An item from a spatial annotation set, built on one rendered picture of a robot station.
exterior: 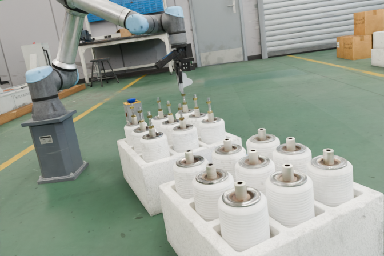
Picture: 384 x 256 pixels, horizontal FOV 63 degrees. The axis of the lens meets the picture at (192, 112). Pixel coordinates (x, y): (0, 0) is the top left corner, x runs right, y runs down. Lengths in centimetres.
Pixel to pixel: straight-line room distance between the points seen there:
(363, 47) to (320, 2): 213
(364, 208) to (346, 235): 7
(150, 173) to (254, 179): 42
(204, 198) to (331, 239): 27
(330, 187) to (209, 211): 26
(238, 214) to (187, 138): 55
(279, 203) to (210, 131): 54
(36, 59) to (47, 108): 335
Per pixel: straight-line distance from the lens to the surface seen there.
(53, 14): 693
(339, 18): 670
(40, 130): 157
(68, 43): 160
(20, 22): 724
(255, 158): 77
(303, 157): 82
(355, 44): 465
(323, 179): 74
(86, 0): 137
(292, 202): 67
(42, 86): 155
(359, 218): 79
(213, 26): 625
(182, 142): 111
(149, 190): 107
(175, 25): 132
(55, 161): 159
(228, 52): 627
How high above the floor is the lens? 56
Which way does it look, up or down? 13 degrees down
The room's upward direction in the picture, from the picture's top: 8 degrees counter-clockwise
